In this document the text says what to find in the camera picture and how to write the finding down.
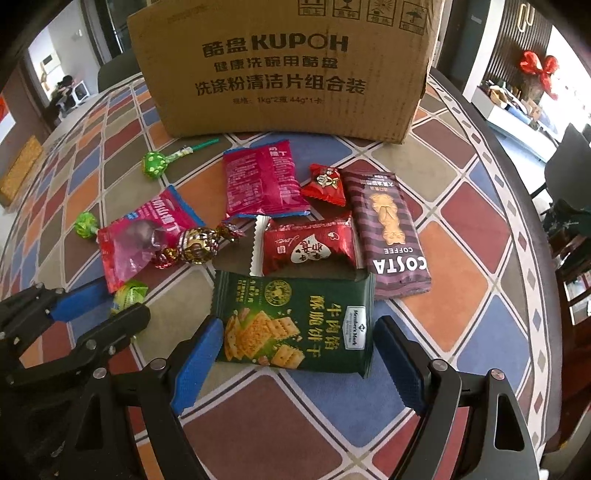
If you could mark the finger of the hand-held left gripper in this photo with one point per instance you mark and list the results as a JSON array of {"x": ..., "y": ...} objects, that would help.
[
  {"x": 115, "y": 327},
  {"x": 78, "y": 300}
]

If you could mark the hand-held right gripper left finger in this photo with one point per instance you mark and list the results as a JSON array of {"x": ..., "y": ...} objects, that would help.
[{"x": 198, "y": 364}]

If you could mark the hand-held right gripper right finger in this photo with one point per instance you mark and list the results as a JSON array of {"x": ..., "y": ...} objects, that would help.
[{"x": 397, "y": 364}]

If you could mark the green and yellow candy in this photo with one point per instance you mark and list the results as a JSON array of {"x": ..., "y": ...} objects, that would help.
[{"x": 129, "y": 295}]

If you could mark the green cracker packet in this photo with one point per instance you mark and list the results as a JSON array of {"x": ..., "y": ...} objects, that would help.
[{"x": 295, "y": 318}]

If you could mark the red heart print snack packet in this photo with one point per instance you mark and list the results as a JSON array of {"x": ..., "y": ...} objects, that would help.
[{"x": 304, "y": 247}]

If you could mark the green lollipop with green stick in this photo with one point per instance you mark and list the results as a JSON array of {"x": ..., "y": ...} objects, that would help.
[{"x": 154, "y": 165}]

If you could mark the pink snack packet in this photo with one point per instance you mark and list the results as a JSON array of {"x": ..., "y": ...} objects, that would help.
[{"x": 263, "y": 184}]

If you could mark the brown cardboard box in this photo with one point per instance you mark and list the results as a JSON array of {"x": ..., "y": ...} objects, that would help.
[{"x": 277, "y": 92}]

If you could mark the pink packet with clear window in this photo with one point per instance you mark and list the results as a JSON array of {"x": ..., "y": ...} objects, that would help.
[{"x": 129, "y": 249}]

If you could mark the small green lollipop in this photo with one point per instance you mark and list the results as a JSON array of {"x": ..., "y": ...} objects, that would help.
[{"x": 85, "y": 224}]

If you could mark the gold and red wrapped candy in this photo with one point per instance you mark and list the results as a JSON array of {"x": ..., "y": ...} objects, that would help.
[{"x": 198, "y": 244}]

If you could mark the purple Costa coffee biscuit packet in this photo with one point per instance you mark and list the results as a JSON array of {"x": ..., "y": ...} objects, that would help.
[{"x": 392, "y": 240}]

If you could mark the yellow box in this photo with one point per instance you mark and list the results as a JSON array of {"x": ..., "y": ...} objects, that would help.
[{"x": 18, "y": 170}]

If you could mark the colourful diamond pattern tablecloth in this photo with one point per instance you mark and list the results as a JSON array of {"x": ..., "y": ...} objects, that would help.
[{"x": 461, "y": 221}]

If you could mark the small red candy packet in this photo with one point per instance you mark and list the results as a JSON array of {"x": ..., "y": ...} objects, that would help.
[{"x": 325, "y": 184}]

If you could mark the wooden chair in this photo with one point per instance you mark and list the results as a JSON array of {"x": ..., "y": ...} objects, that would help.
[{"x": 572, "y": 277}]

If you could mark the white shelf with dark bag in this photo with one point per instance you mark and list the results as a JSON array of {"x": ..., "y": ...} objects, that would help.
[{"x": 69, "y": 94}]

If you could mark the green plastic bag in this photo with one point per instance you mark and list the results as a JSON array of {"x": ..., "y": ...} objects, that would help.
[{"x": 563, "y": 217}]

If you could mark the dark upholstered dining chair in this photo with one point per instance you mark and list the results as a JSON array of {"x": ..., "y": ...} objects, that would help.
[{"x": 115, "y": 69}]

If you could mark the white low cabinet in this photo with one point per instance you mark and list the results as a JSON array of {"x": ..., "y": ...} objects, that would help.
[{"x": 521, "y": 131}]

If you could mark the black plastic chair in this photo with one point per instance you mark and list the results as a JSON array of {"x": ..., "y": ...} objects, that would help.
[{"x": 568, "y": 157}]

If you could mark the red bow decoration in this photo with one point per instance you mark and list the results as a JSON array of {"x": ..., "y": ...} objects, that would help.
[{"x": 538, "y": 69}]

